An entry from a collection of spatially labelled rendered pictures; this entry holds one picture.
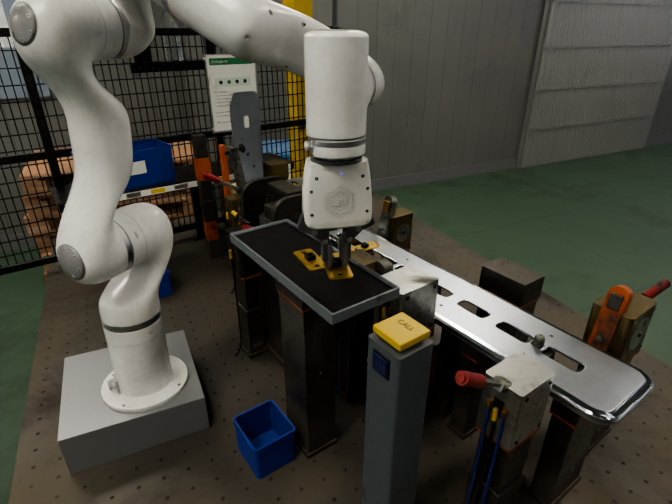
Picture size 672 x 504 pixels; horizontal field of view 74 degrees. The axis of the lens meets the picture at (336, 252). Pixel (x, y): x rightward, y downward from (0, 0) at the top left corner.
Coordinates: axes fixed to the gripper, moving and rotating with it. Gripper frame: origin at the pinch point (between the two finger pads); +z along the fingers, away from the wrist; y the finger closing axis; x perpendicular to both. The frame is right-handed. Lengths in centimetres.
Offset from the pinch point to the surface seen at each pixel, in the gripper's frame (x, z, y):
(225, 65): 141, -18, -16
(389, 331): -13.0, 6.8, 5.0
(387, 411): -15.6, 19.6, 4.5
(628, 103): 464, 57, 499
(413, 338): -15.2, 6.9, 7.7
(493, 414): -17.0, 22.6, 21.7
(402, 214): 57, 18, 33
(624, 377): -14, 23, 49
